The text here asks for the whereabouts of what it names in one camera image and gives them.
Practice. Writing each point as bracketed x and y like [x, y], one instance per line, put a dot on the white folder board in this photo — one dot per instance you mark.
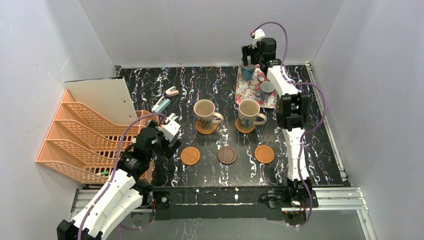
[109, 97]

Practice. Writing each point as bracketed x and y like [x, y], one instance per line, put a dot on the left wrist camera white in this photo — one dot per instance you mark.
[170, 130]

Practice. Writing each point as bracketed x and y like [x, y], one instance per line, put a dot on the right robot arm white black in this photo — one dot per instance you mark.
[291, 113]

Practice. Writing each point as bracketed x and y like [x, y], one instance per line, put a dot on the small grey heart mug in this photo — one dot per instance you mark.
[266, 89]

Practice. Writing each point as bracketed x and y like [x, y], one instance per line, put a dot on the tall beige mug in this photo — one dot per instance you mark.
[249, 115]

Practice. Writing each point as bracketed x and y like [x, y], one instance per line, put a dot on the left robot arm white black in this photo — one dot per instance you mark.
[123, 191]

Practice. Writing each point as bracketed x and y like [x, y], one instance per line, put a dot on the pink mini stapler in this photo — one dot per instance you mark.
[172, 91]

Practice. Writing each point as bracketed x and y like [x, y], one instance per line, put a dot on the floral tray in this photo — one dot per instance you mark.
[247, 89]

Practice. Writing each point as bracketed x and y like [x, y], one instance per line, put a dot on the blue mug white inside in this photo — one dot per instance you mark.
[247, 71]

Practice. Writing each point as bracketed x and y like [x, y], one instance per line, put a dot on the pink floral mug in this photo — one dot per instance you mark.
[261, 77]

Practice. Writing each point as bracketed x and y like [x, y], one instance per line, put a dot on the light wooden coaster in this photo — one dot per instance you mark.
[190, 156]
[264, 154]

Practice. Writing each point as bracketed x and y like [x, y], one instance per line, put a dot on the woven rattan coaster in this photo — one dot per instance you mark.
[205, 131]
[241, 129]

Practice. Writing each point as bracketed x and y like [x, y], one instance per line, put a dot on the dark walnut wooden coaster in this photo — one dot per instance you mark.
[227, 155]

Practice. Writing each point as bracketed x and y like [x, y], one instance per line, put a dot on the orange mesh file rack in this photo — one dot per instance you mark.
[80, 143]

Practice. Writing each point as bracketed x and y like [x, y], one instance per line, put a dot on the blue white stapler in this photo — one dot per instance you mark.
[160, 105]

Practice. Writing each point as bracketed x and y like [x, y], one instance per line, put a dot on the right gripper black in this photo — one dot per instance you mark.
[248, 56]

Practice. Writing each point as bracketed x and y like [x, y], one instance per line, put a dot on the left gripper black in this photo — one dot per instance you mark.
[170, 144]

